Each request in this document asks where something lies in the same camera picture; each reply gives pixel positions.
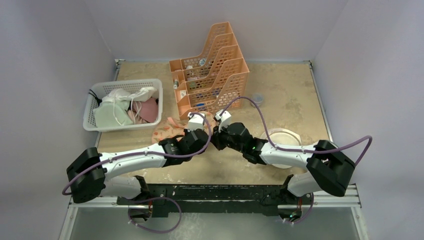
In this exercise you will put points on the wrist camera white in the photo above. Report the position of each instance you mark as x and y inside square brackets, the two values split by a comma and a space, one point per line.
[223, 117]
[195, 121]

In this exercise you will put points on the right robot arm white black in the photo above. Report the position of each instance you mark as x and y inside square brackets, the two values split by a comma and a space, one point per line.
[326, 168]

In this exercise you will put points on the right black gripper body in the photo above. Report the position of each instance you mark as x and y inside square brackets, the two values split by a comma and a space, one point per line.
[220, 136]

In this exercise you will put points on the white plastic basket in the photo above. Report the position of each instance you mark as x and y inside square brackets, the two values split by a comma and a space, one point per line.
[100, 90]

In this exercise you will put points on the floral mesh laundry bag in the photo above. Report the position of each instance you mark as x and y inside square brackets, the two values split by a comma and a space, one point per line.
[173, 128]

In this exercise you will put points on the white round mesh laundry bag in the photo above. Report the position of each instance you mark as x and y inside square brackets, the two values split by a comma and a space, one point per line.
[282, 136]

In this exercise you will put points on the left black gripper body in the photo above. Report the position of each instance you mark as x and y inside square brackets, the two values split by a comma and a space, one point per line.
[186, 132]

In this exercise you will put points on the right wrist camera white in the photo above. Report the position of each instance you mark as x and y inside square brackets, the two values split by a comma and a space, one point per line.
[223, 117]

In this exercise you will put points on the orange file organizer rack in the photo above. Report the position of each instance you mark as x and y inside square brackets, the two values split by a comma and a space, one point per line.
[210, 80]

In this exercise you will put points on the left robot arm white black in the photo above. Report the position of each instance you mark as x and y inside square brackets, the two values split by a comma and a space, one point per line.
[92, 172]

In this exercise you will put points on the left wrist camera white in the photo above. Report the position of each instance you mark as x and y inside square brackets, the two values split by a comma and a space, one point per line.
[195, 121]

